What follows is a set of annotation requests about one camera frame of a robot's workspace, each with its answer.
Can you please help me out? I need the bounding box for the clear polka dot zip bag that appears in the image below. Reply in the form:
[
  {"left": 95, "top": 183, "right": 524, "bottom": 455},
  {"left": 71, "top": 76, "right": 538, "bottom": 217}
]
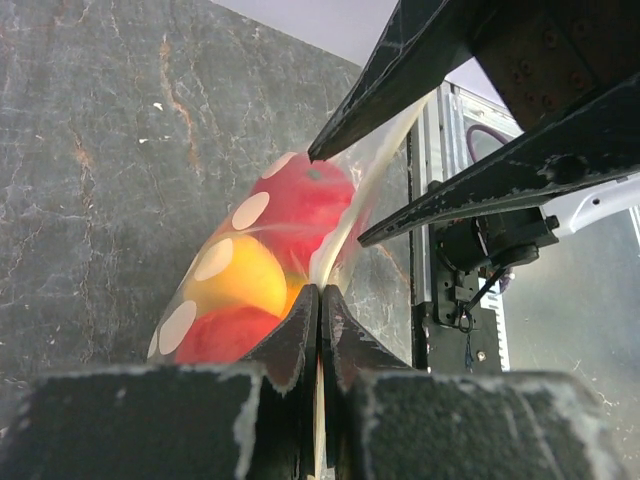
[{"left": 146, "top": 96, "right": 429, "bottom": 364}]

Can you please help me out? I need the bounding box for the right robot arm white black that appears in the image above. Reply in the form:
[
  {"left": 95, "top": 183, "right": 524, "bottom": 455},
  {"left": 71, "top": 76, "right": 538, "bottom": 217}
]
[{"left": 309, "top": 1, "right": 639, "bottom": 271}]

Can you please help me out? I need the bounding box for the red fake apple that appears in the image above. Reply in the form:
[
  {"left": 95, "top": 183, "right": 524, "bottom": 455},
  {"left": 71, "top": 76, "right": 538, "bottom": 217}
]
[{"left": 250, "top": 152, "right": 355, "bottom": 275}]

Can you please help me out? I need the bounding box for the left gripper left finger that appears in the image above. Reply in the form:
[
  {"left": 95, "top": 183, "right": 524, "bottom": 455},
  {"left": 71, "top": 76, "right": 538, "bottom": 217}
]
[{"left": 1, "top": 285, "right": 318, "bottom": 479}]

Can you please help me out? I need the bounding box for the yellow orange fake fruit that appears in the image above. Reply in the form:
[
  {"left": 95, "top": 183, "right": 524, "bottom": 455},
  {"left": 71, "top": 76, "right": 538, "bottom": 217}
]
[{"left": 181, "top": 234, "right": 307, "bottom": 318}]

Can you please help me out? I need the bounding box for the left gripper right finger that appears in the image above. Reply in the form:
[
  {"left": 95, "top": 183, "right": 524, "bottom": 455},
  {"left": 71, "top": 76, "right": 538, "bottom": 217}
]
[{"left": 321, "top": 285, "right": 627, "bottom": 479}]

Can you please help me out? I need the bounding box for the aluminium frame rail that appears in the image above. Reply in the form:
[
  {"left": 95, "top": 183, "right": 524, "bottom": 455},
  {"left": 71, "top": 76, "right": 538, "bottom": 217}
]
[{"left": 408, "top": 82, "right": 521, "bottom": 304}]

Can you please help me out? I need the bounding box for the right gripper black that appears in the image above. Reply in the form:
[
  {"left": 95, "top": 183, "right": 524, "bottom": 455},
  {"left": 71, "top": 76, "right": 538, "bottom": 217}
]
[{"left": 359, "top": 1, "right": 639, "bottom": 247}]

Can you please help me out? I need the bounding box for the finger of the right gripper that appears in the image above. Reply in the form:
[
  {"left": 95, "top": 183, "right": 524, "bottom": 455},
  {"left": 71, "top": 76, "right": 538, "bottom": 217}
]
[{"left": 308, "top": 0, "right": 475, "bottom": 161}]

